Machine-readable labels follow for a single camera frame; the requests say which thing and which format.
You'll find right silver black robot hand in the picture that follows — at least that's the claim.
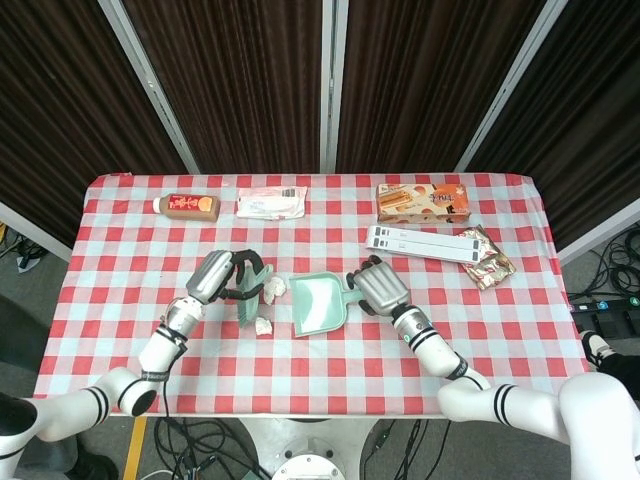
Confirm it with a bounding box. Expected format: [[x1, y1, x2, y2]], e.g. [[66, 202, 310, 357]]
[[348, 254, 412, 317]]

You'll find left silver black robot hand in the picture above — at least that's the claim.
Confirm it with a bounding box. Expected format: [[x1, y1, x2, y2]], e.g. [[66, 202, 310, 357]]
[[185, 248, 266, 305]]

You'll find green hand brush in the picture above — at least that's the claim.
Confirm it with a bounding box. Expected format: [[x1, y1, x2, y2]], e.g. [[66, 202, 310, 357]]
[[234, 263, 275, 329]]

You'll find green plastic dustpan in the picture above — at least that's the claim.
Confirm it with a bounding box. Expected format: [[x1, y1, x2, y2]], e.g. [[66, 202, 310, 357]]
[[288, 272, 369, 340]]

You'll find white plastic packet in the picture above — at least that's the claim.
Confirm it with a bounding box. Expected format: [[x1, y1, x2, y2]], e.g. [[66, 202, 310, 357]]
[[235, 185, 309, 220]]

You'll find brown drink bottle red label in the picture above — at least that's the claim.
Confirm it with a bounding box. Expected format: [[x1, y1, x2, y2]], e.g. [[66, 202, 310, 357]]
[[152, 193, 222, 223]]

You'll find orange biscuit box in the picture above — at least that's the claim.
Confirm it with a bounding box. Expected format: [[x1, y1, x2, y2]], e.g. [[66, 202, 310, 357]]
[[375, 182, 472, 224]]

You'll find gold foil snack packet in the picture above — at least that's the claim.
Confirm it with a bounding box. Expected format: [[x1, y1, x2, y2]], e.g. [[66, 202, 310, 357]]
[[458, 225, 517, 292]]

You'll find red white checkered tablecloth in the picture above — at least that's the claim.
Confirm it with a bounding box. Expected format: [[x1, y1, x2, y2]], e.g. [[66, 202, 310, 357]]
[[33, 172, 599, 417]]

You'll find dark brown curtain panel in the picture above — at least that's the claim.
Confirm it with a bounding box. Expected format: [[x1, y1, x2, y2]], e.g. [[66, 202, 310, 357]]
[[335, 0, 556, 174], [0, 0, 194, 246], [469, 0, 640, 250], [122, 0, 327, 175]]

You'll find black white sneaker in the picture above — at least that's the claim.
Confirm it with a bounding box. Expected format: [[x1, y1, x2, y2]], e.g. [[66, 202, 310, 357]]
[[579, 329, 614, 371]]

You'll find black power strip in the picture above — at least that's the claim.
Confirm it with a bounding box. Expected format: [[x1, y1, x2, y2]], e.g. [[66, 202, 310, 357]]
[[568, 295, 640, 315]]

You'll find black trouser leg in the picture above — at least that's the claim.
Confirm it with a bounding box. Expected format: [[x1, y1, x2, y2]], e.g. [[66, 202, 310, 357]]
[[597, 349, 640, 386]]

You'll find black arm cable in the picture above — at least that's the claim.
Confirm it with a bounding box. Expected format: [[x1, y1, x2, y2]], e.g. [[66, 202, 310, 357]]
[[159, 312, 186, 419]]

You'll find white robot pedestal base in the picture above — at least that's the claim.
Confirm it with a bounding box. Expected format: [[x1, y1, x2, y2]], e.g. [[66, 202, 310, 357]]
[[238, 416, 384, 480]]

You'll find black floor cable bundle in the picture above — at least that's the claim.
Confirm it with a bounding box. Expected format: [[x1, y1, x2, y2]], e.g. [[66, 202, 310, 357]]
[[359, 417, 466, 480], [149, 417, 271, 480], [589, 224, 640, 301]]

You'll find white partition base rail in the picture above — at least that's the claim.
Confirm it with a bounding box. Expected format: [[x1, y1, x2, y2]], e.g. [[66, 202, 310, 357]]
[[0, 201, 74, 264], [557, 208, 640, 266]]

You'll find white frame post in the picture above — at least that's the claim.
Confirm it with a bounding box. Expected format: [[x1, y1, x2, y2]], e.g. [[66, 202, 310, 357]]
[[319, 0, 350, 174], [97, 0, 203, 175], [453, 0, 574, 174]]

